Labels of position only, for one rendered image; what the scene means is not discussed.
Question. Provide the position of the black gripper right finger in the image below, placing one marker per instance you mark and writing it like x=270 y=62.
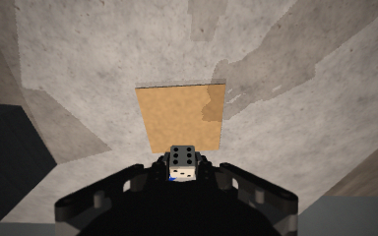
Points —
x=279 y=205

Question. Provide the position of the white die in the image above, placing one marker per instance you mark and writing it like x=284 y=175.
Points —
x=182 y=161

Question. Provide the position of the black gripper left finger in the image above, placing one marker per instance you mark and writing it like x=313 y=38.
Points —
x=77 y=210

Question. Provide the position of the tan flat mat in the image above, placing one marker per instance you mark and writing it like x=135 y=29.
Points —
x=182 y=116

